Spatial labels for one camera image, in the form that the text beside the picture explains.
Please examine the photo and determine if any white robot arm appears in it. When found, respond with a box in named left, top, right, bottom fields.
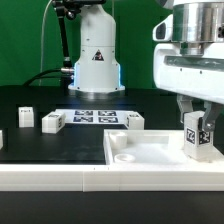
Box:
left=69, top=0, right=224, bottom=132

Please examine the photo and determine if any tag sheet on table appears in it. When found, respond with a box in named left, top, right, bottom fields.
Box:
left=56, top=109, right=126, bottom=124

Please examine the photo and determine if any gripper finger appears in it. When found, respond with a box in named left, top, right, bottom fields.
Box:
left=199, top=101, right=224, bottom=132
left=177, top=94, right=193, bottom=123

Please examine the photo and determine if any black camera stand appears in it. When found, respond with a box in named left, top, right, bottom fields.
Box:
left=52, top=0, right=106, bottom=78

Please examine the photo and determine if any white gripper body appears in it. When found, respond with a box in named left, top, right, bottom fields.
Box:
left=153, top=14, right=224, bottom=104

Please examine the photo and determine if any white obstacle fence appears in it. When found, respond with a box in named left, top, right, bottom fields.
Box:
left=0, top=164, right=224, bottom=192

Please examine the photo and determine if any black cable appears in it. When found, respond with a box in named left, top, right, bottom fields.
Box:
left=22, top=68, right=74, bottom=87

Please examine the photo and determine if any white square tabletop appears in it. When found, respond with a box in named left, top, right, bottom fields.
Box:
left=103, top=130, right=224, bottom=165

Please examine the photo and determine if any white cable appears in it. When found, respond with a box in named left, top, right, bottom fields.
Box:
left=38, top=0, right=54, bottom=87

